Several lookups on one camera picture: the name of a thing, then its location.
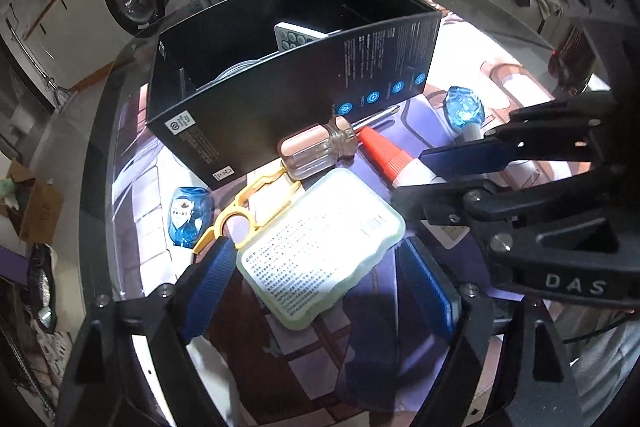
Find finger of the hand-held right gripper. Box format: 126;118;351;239
420;91;618;175
391;177;621;254

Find blue figurine keychain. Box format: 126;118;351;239
169;186;213;250

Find trash can with black bag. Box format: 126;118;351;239
27;244;60;334

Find brown cardboard box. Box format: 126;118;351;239
0;159;63;243

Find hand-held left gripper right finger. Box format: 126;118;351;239
399;236;586;427

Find yellow plastic tool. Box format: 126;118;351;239
192;164;303;255

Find red cap glue tube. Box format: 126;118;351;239
357;127;446;188

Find white remote control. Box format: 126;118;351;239
274;23;326;54

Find person's grey clothing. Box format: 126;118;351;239
555;314;640;413

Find translucent green case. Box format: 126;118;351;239
235;170;406;332

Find clear handle screwdriver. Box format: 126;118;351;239
277;104;401;180

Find black cardboard box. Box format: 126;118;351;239
145;0;443;190

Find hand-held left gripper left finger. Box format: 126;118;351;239
55;236;238;427

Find white round disc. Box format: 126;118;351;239
215;58;271;85

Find red box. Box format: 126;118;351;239
547;24;596;90

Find mop with metal handle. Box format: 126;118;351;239
5;17;66;108

